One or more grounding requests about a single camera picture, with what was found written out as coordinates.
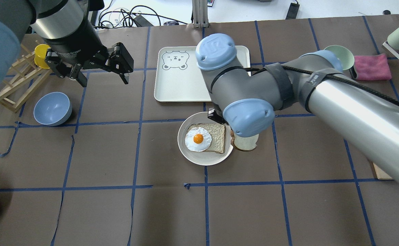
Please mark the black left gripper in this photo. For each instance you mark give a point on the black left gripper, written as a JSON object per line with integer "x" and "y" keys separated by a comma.
{"x": 75, "y": 41}

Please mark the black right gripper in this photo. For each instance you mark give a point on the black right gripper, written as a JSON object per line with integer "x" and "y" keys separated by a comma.
{"x": 216, "y": 117}

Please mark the bread slice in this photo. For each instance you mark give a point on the bread slice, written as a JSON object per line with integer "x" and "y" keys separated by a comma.
{"x": 243, "y": 143}
{"x": 218, "y": 133}

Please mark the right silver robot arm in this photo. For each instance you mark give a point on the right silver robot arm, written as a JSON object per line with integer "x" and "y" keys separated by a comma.
{"x": 365, "y": 117}

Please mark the bread slice on plate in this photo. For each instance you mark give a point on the bread slice on plate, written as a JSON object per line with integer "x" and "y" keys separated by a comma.
{"x": 218, "y": 133}

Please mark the fried egg toy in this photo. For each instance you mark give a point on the fried egg toy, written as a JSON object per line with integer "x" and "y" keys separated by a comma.
{"x": 198, "y": 139}

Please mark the cream bear tray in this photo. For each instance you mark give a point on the cream bear tray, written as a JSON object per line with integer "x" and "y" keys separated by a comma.
{"x": 179, "y": 79}

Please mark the yellow mug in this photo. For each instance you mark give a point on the yellow mug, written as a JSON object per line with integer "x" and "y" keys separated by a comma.
{"x": 39, "y": 56}

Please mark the blue bowl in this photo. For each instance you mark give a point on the blue bowl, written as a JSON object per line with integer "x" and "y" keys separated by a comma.
{"x": 53, "y": 109}

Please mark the wooden cup rack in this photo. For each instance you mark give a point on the wooden cup rack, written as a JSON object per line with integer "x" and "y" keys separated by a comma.
{"x": 23, "y": 71}

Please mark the black power adapter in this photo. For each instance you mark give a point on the black power adapter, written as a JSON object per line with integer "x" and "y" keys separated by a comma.
{"x": 292, "y": 11}

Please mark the light green bowl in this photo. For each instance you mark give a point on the light green bowl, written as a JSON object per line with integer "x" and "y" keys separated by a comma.
{"x": 344, "y": 55}

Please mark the pink cloth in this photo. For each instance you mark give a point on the pink cloth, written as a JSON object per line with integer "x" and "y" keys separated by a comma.
{"x": 370, "y": 68}

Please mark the wooden cutting board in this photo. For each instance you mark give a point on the wooden cutting board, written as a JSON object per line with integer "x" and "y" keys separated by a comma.
{"x": 378, "y": 173}

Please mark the aluminium frame post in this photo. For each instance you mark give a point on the aluminium frame post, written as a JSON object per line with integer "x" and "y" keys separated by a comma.
{"x": 200, "y": 14}

